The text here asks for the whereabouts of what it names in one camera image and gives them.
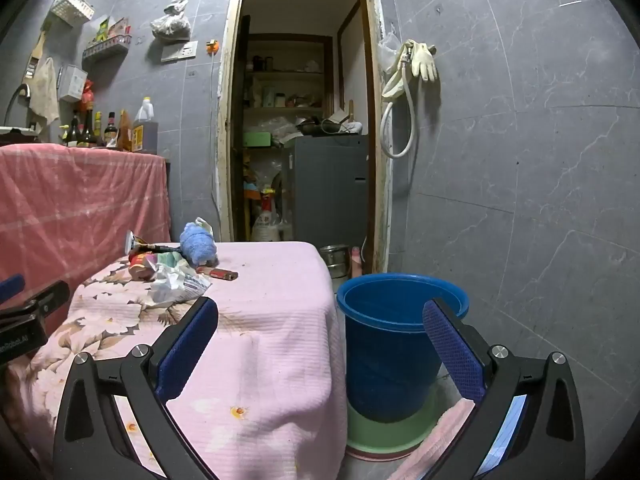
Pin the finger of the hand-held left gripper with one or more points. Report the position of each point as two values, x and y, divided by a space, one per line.
45 302
12 287

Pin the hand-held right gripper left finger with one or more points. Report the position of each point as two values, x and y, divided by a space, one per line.
187 355

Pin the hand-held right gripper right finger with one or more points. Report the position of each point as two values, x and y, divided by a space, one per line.
452 350

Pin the blue plastic bucket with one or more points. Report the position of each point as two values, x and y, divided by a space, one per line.
390 360

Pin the red snack wrapper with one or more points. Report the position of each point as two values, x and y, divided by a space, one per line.
139 265

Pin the blue fuzzy cloth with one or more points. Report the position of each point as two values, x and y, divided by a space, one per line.
197 247

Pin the white plastic wrapper green print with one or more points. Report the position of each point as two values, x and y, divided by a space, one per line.
177 285

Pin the red lighter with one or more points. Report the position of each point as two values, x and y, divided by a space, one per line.
217 274

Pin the pink floral blanket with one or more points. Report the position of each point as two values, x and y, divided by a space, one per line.
270 320

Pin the green plastic basin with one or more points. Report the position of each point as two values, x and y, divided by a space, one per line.
385 432

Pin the red checked cloth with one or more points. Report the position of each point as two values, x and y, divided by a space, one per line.
85 200

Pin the black stick with white head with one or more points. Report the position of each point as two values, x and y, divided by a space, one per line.
160 248

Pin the small pink object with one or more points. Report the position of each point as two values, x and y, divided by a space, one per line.
356 262

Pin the white crumpled tissue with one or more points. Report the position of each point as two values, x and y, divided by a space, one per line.
205 225

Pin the metal pot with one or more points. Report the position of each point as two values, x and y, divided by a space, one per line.
334 259

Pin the white sack with red label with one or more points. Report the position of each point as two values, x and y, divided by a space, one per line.
265 222

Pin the dark glass bottle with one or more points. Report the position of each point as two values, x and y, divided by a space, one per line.
73 132
87 132

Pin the yellow bottle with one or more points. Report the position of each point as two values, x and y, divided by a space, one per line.
98 127

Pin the dark soy sauce bottle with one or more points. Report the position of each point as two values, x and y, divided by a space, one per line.
110 132

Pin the orange packet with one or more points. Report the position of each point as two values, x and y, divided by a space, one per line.
125 132

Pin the black faucet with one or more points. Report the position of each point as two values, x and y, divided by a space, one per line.
22 91

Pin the large oil jug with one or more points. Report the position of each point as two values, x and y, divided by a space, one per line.
145 132

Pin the beige hanging rag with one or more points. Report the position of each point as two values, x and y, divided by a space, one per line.
45 92

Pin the grey refrigerator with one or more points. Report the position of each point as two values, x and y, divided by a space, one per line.
330 190

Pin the red hanging bag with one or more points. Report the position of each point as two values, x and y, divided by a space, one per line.
88 95

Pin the wooden brush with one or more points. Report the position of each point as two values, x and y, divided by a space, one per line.
34 62

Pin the green box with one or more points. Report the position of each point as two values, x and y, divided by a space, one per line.
257 139

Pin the dark pan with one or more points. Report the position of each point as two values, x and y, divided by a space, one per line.
320 126

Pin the cream rubber glove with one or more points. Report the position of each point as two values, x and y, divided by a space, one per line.
395 82
425 60

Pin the wooden shelf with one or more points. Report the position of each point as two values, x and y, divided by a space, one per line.
285 72

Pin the clear plastic bag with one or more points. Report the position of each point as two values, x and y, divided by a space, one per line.
389 52

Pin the filled plastic bag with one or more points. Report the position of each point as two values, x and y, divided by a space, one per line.
172 22

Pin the white wall box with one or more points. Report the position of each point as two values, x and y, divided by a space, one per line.
73 84

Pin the wooden door frame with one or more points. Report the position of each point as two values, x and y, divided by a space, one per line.
225 110

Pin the wall socket plate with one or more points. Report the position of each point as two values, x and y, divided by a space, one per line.
179 51

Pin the orange wall hook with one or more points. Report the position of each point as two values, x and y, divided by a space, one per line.
213 46

